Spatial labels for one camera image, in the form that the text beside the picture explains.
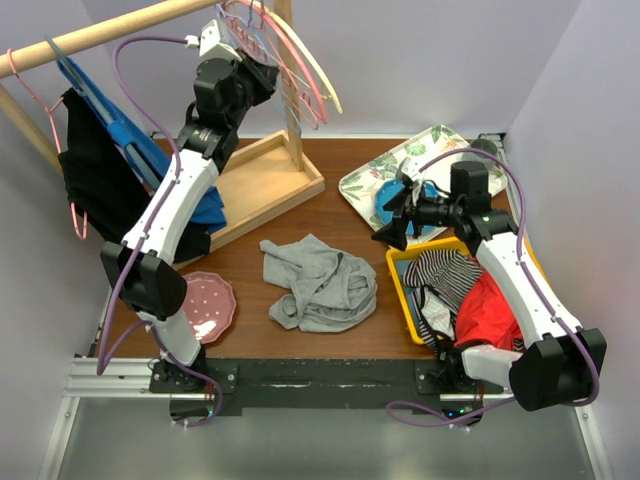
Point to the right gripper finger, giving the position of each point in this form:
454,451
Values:
400,203
393,234

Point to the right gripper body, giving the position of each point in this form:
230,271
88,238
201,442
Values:
432,213

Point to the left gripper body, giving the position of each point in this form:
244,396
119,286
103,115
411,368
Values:
250,83

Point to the grey tank top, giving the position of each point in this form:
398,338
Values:
330,290

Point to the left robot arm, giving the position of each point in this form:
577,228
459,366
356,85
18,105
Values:
139,267

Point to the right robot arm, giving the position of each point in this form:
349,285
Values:
562,361

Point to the pink plastic hanger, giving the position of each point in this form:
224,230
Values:
285,65

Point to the cream plastic hanger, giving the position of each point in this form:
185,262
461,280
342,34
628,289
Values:
282,14

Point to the blue garment on hanger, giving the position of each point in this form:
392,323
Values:
209,211

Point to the grey blue hanger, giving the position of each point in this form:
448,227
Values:
147,159

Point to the black garment on hanger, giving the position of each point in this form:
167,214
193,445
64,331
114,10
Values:
98,180

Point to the blue dotted plate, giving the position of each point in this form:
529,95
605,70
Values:
427,188

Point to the yellow plastic bin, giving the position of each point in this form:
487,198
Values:
400,290

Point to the floral leaf tray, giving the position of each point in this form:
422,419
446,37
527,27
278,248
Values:
360,187

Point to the black white striped garment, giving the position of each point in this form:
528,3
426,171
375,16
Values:
439,281

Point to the grey cup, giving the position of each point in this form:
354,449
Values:
485,145

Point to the wooden clothes rack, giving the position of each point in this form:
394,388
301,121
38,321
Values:
267,174

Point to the red garment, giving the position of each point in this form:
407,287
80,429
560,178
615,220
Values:
485,317

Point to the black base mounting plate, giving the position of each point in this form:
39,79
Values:
334,384

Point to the pink dotted plate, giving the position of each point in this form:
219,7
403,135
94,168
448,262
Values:
209,305

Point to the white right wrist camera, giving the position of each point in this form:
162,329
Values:
409,170

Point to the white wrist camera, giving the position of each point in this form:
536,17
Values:
409,170
213,42

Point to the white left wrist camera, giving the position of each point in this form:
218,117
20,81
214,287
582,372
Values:
213,42

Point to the pink wire hanger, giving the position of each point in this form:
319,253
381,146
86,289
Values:
81,231

